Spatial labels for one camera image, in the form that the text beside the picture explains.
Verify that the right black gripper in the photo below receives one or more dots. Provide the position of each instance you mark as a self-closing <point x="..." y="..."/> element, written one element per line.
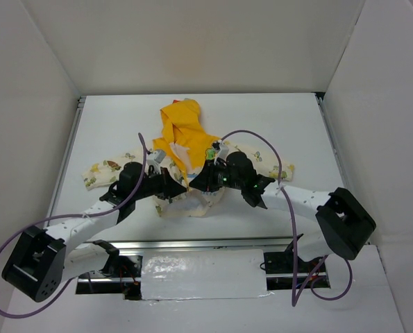
<point x="211" y="177"/>

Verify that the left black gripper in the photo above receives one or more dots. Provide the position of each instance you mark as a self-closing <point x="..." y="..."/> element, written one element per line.
<point x="164" y="181"/>

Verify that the yellow hooded printed child jacket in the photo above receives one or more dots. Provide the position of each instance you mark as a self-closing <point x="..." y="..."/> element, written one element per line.
<point x="187" y="146"/>

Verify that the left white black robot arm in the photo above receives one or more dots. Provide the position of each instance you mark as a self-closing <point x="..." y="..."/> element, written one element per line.
<point x="43" y="258"/>

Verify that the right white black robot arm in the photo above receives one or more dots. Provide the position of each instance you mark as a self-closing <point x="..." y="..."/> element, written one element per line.
<point x="344" y="225"/>

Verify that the white foil covered panel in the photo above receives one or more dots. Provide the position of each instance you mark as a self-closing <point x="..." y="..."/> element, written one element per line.
<point x="204" y="275"/>

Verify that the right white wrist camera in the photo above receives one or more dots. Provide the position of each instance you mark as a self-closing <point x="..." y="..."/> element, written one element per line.
<point x="221" y="150"/>

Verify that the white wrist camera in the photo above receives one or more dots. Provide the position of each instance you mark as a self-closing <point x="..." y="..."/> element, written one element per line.
<point x="155" y="158"/>
<point x="221" y="150"/>

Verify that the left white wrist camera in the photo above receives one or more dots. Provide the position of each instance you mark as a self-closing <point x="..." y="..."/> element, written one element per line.
<point x="155" y="158"/>

